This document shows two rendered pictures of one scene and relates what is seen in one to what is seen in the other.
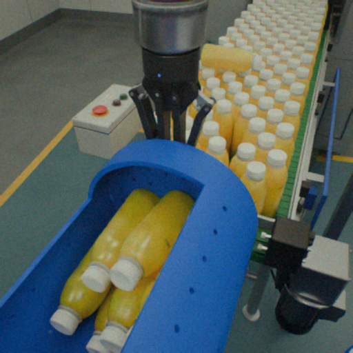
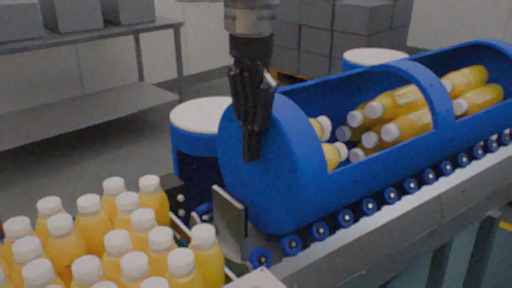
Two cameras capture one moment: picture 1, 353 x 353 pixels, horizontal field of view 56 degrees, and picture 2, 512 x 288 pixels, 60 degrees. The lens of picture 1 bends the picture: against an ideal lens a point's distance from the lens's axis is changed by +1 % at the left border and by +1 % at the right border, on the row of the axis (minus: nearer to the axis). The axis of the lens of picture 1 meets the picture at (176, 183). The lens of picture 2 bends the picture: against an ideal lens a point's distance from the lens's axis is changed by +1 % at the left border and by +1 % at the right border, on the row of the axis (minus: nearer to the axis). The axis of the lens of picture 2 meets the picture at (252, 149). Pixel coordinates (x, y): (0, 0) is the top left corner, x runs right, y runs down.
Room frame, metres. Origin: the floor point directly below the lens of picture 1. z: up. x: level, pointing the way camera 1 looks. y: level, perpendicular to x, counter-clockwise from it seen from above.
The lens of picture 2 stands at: (1.06, 0.39, 1.51)
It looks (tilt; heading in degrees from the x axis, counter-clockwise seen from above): 26 degrees down; 211
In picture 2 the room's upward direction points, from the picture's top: straight up
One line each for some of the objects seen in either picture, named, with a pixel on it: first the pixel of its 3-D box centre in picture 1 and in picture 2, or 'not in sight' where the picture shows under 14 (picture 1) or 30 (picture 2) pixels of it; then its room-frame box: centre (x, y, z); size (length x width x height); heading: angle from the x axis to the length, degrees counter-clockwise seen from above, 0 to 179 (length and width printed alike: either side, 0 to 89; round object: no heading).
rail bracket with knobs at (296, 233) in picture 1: (283, 245); (167, 201); (0.42, -0.23, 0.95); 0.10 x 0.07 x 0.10; 68
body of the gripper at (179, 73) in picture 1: (171, 78); (251, 60); (0.43, 0.01, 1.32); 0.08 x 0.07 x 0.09; 68
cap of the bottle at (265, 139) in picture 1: (266, 139); (89, 203); (0.63, -0.21, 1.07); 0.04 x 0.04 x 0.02
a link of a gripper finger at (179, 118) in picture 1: (179, 123); (246, 96); (0.42, 0.00, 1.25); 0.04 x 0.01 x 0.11; 158
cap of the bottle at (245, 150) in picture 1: (246, 150); (127, 200); (0.59, -0.16, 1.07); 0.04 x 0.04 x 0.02
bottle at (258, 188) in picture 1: (249, 199); (154, 220); (0.52, -0.17, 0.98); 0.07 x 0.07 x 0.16
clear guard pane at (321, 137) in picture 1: (311, 174); not in sight; (0.94, -0.51, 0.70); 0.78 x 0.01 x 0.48; 158
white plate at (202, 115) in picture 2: not in sight; (217, 114); (0.07, -0.33, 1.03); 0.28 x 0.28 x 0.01
